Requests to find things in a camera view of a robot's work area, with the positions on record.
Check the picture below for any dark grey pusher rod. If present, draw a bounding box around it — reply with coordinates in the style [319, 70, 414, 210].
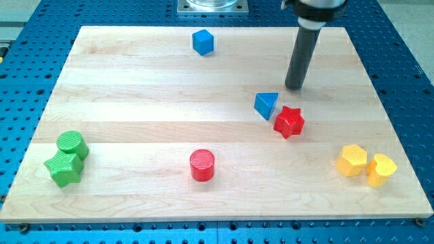
[285, 26, 321, 90]

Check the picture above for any black robot end effector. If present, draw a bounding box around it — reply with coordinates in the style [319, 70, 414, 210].
[281, 0, 349, 31]

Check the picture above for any blue triangle block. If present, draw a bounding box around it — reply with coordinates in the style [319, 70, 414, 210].
[254, 92, 279, 121]

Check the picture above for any blue cube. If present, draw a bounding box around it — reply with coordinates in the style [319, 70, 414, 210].
[192, 29, 214, 56]

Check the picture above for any red star block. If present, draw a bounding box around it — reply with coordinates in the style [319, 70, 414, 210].
[273, 106, 305, 139]

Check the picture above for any yellow hexagon block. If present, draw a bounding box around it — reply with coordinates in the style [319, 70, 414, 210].
[335, 144, 368, 177]

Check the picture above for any yellow heart block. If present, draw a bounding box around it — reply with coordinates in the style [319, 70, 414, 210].
[366, 153, 397, 187]

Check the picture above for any red cylinder block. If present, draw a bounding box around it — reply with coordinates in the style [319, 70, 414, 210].
[189, 149, 215, 182]

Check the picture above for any wooden board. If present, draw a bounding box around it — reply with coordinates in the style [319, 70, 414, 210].
[1, 26, 433, 224]

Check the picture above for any green cylinder block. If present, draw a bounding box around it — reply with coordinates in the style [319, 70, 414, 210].
[56, 130, 89, 160]

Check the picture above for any blue perforated metal table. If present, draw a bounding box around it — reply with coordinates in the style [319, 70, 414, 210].
[1, 1, 433, 243]

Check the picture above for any green star block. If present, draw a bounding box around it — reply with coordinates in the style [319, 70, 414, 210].
[44, 150, 84, 188]

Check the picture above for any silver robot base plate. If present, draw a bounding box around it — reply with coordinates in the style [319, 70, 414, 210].
[176, 0, 249, 16]

